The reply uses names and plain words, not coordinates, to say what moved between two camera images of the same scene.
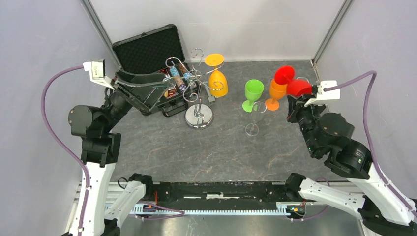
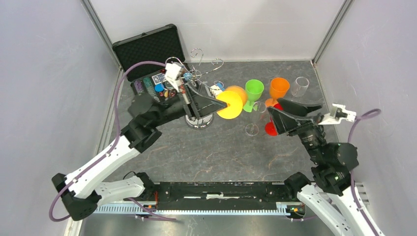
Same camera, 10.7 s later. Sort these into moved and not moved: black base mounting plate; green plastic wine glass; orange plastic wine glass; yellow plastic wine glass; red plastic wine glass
Moved: yellow plastic wine glass; red plastic wine glass
Not moved: green plastic wine glass; orange plastic wine glass; black base mounting plate
